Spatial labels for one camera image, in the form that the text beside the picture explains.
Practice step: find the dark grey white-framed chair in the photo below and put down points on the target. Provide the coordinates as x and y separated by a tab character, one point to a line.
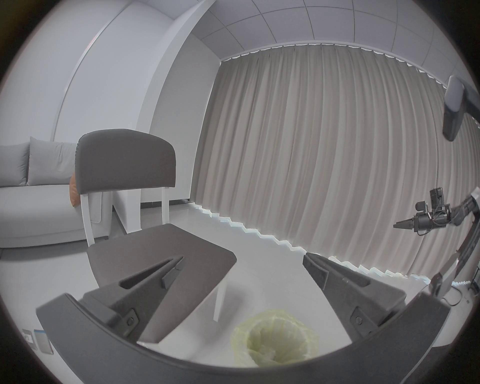
127	161

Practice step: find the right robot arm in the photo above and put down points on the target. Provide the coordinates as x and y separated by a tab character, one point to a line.
463	210

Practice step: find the light grey cushion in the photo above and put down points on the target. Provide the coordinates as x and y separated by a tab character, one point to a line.
52	165
13	165

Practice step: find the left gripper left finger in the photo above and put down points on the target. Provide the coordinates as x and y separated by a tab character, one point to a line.
131	296

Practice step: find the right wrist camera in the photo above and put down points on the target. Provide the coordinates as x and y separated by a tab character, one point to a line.
421	206

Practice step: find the white curtain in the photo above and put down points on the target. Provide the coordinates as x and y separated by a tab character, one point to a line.
318	150

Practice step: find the white sofa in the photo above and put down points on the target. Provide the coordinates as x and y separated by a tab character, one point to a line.
33	213

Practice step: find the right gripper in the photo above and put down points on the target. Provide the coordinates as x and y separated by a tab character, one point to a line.
431	220

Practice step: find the yellow plastic bag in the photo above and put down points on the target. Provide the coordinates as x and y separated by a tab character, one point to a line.
243	333

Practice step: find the orange cushion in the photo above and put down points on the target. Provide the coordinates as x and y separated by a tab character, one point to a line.
74	191

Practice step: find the white trash bin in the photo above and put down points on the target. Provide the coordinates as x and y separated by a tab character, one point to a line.
296	348

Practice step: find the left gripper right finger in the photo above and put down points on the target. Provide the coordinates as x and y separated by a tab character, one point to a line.
356	298

